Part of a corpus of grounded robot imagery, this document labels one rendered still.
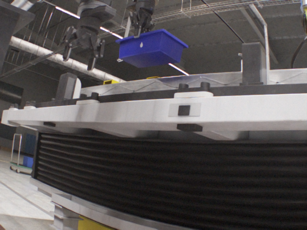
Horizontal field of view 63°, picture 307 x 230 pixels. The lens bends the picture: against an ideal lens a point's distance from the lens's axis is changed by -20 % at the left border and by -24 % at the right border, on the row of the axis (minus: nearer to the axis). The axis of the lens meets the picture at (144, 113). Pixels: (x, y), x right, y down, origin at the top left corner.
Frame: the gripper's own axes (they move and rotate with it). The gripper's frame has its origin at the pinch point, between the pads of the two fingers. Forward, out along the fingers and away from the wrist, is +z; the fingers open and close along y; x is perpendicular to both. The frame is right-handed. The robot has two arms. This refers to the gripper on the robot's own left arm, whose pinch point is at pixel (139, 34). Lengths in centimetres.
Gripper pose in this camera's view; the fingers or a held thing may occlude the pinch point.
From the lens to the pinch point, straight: 111.6
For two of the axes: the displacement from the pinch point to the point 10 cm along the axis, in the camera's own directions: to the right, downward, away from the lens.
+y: 6.5, 2.3, 7.2
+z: -1.4, 9.7, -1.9
